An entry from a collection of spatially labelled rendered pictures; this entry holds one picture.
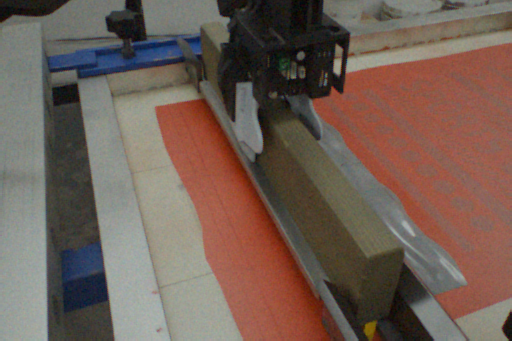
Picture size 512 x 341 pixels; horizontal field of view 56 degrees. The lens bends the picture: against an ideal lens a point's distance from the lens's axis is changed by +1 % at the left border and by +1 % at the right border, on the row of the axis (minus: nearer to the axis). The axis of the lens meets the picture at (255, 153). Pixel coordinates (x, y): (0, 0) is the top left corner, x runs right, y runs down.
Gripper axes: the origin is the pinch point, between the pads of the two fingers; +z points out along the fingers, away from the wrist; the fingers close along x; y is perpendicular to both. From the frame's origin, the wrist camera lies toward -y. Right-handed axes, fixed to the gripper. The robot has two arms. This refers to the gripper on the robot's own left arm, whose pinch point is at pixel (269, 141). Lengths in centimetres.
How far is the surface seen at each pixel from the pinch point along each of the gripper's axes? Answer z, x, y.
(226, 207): 6.1, -5.2, 1.5
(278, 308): 6.2, -4.8, 14.5
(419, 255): 5.5, 9.1, 14.1
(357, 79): 6.1, 21.4, -18.3
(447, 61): 6.1, 37.7, -18.6
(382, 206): 5.7, 9.6, 7.2
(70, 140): 101, -33, -165
